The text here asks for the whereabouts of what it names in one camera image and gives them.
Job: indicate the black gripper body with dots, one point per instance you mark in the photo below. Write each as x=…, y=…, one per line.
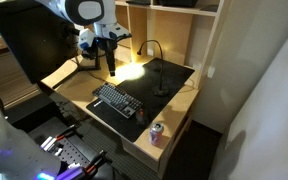
x=110, y=50

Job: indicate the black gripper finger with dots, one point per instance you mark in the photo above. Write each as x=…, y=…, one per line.
x=112, y=69

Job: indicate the black red gaming mouse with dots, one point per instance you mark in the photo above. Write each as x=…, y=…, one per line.
x=140, y=116

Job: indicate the black monitor stand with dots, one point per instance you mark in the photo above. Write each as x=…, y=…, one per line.
x=90, y=68

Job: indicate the black mechanical keyboard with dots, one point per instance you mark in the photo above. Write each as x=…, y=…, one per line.
x=117, y=98

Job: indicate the black gooseneck desk lamp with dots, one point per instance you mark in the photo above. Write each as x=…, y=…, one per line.
x=160, y=91

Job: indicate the small flat black shelf item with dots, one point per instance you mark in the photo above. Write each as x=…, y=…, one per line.
x=138, y=1

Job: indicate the black desk mat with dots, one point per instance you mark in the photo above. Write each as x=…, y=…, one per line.
x=170, y=76

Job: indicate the wooden desk with hutch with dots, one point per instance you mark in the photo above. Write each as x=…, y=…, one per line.
x=170, y=36

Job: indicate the pink soda can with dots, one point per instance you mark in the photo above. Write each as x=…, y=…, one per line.
x=156, y=133

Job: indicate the black computer monitor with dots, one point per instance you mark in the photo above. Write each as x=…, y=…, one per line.
x=30, y=40

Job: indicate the large black shelf item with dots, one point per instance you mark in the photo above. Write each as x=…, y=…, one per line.
x=177, y=2

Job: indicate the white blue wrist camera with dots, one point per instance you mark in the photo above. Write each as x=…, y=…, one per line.
x=85, y=39

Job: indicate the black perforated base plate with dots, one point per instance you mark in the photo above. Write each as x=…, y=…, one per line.
x=74, y=153

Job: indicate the white wall outlet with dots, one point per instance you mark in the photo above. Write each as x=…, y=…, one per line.
x=211, y=72

